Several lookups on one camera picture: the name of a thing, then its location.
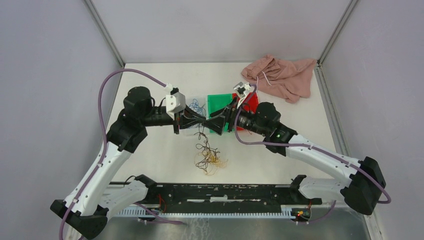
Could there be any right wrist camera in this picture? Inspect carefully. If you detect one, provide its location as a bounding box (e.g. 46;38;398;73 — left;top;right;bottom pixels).
233;82;257;109

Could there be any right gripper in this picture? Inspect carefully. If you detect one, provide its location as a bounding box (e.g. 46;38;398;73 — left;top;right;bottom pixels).
201;96;268;137

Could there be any purple cable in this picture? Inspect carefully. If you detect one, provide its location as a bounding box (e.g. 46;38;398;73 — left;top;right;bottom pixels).
58;68;173;240
233;83;392;225

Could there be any clear plastic bin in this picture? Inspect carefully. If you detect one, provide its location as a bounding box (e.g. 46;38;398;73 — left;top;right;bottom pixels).
180;95;209;137

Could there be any blue wire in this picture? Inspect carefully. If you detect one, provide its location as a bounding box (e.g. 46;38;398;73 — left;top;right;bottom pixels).
187;98;208;119

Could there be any green plastic bin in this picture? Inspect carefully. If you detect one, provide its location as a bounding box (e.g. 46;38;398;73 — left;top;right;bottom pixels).
207;93;237;133

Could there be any pink cloth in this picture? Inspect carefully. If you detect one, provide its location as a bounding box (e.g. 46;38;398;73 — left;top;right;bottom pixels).
241;54;317;104

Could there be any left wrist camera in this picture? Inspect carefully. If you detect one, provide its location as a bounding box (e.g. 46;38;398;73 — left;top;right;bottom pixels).
165;85;186;120

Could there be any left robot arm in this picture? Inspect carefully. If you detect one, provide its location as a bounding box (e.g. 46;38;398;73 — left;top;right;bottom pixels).
50;86;206;240

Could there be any wire bundle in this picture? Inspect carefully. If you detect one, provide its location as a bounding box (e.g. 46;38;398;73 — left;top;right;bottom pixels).
194;131;229;176

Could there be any red plastic bin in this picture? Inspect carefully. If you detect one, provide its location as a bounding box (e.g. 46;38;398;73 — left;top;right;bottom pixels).
231;93;259;131

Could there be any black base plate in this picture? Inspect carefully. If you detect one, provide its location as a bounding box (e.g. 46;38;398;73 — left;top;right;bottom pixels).
141;183;323;214

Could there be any aluminium frame rail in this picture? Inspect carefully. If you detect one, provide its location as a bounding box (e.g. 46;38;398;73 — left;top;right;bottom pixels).
75;183;376;209

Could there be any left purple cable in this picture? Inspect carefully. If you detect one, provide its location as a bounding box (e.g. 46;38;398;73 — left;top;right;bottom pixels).
58;68;173;240

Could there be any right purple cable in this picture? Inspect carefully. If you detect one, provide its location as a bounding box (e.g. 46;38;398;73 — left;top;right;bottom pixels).
233;83;392;225

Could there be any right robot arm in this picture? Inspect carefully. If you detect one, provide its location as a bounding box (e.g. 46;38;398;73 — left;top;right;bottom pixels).
202;102;392;216

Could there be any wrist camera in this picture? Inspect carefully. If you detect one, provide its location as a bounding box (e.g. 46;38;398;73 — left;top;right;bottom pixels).
165;85;186;120
233;82;257;109

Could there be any white cable duct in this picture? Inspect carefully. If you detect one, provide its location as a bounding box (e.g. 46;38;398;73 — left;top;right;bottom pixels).
115;205;296;220

